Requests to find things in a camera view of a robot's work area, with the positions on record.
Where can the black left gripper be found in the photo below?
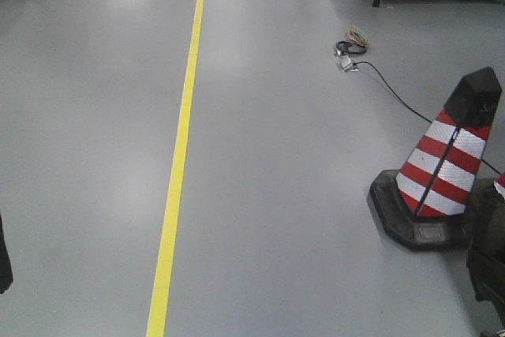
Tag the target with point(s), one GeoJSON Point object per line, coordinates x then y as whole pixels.
{"type": "Point", "coordinates": [5, 264]}

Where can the grey brake pad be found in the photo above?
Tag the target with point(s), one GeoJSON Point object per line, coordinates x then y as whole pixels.
{"type": "Point", "coordinates": [485, 259]}

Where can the left striped traffic cone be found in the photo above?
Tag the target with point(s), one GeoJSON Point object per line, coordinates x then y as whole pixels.
{"type": "Point", "coordinates": [425, 205]}

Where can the striped traffic cone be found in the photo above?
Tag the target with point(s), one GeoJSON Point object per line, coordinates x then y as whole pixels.
{"type": "Point", "coordinates": [425, 205]}
{"type": "Point", "coordinates": [499, 185]}

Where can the right striped traffic cone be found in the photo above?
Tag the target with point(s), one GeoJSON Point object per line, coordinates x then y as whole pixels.
{"type": "Point", "coordinates": [499, 185]}

